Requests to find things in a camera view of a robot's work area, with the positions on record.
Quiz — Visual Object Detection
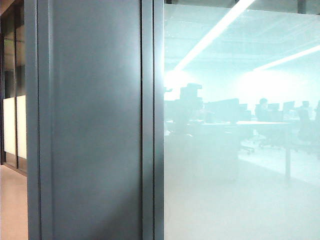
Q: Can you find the dark framed glass partition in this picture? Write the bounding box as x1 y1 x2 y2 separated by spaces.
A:
0 0 28 176

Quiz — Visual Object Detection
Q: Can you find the grey metal column panel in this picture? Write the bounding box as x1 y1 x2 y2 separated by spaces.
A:
24 0 144 240

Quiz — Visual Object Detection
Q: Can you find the frosted glass pane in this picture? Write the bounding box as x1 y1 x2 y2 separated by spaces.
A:
163 0 320 240

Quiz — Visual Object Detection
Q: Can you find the grey metal window frame post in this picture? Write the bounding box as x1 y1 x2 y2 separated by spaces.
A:
141 0 166 240

